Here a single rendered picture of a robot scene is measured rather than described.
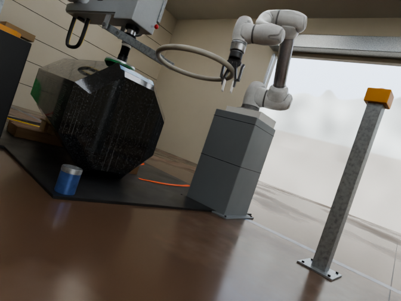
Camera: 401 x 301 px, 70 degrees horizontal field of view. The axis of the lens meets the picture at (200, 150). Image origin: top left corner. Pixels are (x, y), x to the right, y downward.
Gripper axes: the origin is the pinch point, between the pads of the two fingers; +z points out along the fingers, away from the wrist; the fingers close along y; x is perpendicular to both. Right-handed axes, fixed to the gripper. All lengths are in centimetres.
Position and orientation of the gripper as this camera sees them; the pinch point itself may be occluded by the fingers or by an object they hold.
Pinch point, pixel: (227, 86)
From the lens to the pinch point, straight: 169.2
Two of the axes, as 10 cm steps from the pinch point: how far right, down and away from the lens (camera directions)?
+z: -2.6, 9.7, -0.5
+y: -9.3, -2.3, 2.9
